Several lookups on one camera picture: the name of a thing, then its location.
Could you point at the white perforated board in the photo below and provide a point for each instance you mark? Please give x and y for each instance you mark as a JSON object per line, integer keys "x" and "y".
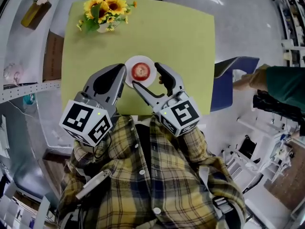
{"x": 28, "y": 89}

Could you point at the table with green tablecloth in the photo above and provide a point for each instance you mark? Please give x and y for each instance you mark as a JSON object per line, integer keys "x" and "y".
{"x": 171, "y": 44}

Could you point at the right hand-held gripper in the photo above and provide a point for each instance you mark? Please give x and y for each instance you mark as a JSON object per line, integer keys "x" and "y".
{"x": 181, "y": 116}

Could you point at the white plate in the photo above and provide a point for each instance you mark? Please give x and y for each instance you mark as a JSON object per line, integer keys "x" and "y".
{"x": 147, "y": 59}

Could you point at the person's left forearm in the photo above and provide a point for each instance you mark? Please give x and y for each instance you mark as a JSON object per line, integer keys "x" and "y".
{"x": 88, "y": 156}

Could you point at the white storage shelf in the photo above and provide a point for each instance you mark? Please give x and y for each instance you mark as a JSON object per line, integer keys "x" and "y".
{"x": 293, "y": 20}

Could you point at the teal plastic item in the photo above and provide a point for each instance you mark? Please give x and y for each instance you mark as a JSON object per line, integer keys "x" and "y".
{"x": 29, "y": 99}

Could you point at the person's yellow plaid shirt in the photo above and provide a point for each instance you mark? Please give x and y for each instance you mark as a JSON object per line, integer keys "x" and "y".
{"x": 124, "y": 194}

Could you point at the white shelf unit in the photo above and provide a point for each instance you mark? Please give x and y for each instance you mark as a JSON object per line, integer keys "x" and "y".
{"x": 14, "y": 44}

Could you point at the red apple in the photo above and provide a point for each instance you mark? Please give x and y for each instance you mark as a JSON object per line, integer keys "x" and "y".
{"x": 140, "y": 71}

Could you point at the sunflower bouquet in white pot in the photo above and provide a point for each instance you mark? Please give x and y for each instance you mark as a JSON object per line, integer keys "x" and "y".
{"x": 104, "y": 8}

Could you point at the brown cardboard box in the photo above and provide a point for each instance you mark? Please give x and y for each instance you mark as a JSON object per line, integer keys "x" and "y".
{"x": 53, "y": 58}

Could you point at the blue padded chair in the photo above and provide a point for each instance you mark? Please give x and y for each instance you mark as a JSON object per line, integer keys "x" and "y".
{"x": 222, "y": 92}

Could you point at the black bag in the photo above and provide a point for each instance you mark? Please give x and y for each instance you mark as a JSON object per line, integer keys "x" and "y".
{"x": 247, "y": 147}

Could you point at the clear glass jar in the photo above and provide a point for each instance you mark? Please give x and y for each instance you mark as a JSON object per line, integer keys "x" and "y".
{"x": 13, "y": 71}

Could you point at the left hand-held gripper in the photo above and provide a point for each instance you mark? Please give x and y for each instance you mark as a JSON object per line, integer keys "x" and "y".
{"x": 78, "y": 118}

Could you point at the person's right forearm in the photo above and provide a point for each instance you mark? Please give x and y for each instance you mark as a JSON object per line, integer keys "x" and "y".
{"x": 193, "y": 147}

